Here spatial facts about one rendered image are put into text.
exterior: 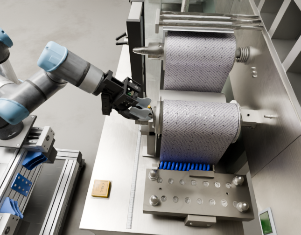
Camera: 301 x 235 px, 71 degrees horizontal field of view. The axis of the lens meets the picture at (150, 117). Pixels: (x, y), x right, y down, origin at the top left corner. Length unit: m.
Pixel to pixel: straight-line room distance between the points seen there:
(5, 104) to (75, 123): 1.75
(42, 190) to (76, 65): 1.43
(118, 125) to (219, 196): 0.61
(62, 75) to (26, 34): 3.30
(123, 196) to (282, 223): 0.60
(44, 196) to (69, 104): 1.09
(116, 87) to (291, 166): 0.48
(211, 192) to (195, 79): 0.44
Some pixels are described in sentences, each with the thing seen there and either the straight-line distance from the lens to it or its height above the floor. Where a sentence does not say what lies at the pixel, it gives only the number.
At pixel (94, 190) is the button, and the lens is 0.98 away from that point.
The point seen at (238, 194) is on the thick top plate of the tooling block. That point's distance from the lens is 0.91.
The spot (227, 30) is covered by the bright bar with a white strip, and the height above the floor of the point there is 1.44.
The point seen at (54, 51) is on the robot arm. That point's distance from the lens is 0.57.
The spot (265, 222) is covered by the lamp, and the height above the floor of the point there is 1.19.
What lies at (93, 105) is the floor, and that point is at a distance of 2.45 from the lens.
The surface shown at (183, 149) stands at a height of 1.14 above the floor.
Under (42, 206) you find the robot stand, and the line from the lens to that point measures 1.85.
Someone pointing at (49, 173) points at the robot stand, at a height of 0.21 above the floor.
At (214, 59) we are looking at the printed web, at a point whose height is 1.36.
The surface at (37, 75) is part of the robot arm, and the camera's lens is 0.66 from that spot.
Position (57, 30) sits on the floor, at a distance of 3.76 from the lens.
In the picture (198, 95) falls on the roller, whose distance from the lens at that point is 0.83.
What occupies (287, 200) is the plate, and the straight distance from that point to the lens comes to 0.65.
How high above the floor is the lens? 1.84
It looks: 55 degrees down
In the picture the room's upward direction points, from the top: straight up
